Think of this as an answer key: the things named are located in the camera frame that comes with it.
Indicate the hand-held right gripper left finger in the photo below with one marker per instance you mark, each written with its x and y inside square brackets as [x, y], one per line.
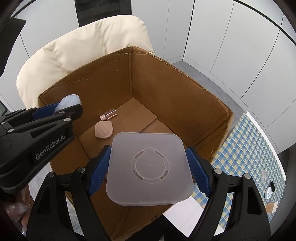
[101, 166]

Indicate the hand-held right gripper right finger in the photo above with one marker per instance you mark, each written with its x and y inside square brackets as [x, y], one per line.
[198, 171]

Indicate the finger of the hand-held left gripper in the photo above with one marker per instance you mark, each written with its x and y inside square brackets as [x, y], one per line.
[46, 110]
[71, 112]

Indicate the white round cosmetic container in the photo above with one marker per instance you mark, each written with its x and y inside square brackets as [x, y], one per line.
[69, 100]

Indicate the peach rounded makeup puff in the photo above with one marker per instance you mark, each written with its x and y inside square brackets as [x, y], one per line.
[104, 130]

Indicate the clear bottle with pink cap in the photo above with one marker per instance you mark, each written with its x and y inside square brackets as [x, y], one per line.
[109, 115]

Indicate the translucent square plastic box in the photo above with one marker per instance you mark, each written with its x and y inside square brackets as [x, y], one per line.
[150, 166]

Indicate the brown cardboard box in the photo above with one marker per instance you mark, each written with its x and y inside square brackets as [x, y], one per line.
[161, 92]

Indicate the person's left hand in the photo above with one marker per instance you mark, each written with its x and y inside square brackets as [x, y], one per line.
[24, 217]

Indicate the white table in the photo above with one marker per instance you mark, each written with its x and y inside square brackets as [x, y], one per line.
[189, 208]

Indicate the blue yellow checkered tablecloth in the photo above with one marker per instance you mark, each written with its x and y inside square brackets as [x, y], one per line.
[245, 148]

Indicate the person's right leg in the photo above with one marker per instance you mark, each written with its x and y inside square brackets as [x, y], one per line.
[175, 231]

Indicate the small clear jar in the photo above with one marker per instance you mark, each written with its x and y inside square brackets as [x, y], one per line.
[263, 176]

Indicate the cream padded armchair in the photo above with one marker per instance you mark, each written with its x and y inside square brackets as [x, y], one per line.
[81, 41]

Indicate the white compact with leaf print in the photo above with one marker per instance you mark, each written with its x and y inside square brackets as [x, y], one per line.
[268, 192]

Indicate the black oval case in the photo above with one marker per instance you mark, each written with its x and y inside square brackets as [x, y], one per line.
[272, 186]

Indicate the tan wooden box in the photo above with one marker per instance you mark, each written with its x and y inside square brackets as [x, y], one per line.
[271, 207]

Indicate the black glass cabinet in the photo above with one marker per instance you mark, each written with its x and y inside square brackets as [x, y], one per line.
[104, 11]

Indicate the white wall cabinet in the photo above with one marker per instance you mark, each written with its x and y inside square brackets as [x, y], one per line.
[219, 34]

